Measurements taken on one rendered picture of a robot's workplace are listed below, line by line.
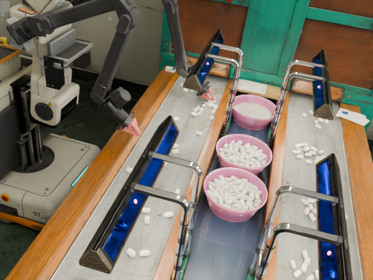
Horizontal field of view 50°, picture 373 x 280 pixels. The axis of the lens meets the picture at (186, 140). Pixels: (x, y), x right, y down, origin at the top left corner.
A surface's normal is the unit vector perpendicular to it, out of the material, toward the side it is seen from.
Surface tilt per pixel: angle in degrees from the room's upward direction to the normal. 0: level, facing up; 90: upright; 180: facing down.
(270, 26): 90
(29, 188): 0
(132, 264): 0
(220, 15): 90
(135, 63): 90
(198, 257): 0
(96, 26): 90
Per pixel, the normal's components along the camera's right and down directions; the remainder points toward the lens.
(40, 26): -0.28, 0.52
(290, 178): 0.11, -0.81
